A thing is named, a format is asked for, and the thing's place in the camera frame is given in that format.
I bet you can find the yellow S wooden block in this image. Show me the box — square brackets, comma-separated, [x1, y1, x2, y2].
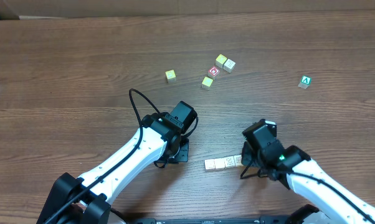
[214, 158, 225, 170]

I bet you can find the red M wooden block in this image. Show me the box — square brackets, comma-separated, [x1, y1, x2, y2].
[204, 159, 216, 171]

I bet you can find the blue B wooden block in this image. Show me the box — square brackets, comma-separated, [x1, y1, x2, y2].
[233, 155, 243, 167]

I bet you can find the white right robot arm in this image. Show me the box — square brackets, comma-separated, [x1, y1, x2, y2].
[242, 141, 375, 223]

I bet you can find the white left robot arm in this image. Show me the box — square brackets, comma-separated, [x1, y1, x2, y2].
[38, 101, 198, 223]

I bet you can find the yellow G wooden block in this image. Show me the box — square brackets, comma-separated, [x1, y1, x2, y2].
[201, 77, 213, 90]

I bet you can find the yellow top block far left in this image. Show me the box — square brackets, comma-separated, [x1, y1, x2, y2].
[165, 70, 176, 83]

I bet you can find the red O wooden block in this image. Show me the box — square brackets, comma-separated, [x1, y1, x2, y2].
[207, 66, 220, 80]

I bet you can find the yellow top block back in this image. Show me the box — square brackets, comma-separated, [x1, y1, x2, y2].
[215, 54, 227, 68]

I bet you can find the plain top block yellow side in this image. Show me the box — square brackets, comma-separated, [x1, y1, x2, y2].
[223, 58, 236, 73]

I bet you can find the green A wooden block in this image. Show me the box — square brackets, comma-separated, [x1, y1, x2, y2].
[298, 75, 312, 89]

